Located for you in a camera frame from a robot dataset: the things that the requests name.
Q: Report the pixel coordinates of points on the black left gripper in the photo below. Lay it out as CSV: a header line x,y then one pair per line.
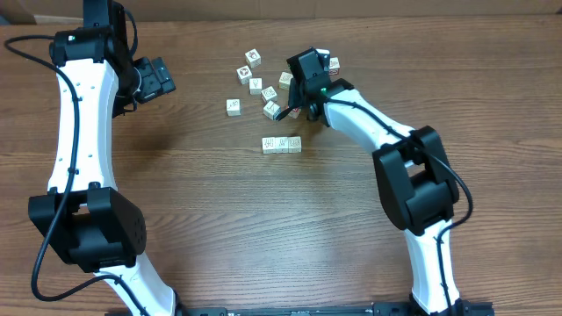
x,y
158,80

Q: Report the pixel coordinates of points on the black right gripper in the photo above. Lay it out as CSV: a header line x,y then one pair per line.
x,y
297,100

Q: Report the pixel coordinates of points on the pretzel picture block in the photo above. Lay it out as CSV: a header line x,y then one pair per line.
x,y
294,144

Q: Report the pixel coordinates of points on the giraffe picture block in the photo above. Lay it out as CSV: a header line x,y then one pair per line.
x,y
281,145

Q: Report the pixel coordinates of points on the line drawing wooden block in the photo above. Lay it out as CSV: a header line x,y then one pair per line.
x,y
269,145

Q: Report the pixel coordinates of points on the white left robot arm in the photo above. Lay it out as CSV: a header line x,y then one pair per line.
x,y
83,217

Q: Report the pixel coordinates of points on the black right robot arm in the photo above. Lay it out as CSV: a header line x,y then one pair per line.
x,y
416,185

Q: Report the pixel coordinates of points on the lower red letter block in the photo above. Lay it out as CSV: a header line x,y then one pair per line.
x,y
294,113

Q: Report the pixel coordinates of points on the turtle picture block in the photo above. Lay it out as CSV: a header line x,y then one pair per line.
x,y
284,81

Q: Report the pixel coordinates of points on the snail picture block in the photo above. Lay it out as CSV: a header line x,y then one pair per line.
x,y
269,94

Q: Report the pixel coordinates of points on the blue sided picture block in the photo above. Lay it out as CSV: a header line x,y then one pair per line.
x,y
271,110

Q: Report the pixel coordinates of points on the ice cream picture block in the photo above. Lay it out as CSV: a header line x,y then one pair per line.
x,y
255,86

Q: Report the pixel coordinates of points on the tree picture red block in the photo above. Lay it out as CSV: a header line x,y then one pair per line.
x,y
334,66

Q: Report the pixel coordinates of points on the soccer ball picture block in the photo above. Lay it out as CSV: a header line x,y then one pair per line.
x,y
244,74

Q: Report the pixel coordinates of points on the face picture block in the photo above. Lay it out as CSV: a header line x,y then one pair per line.
x,y
253,58

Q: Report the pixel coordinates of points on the green sided picture block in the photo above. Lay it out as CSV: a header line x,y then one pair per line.
x,y
233,107

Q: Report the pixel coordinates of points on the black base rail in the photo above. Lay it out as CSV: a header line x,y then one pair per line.
x,y
463,308

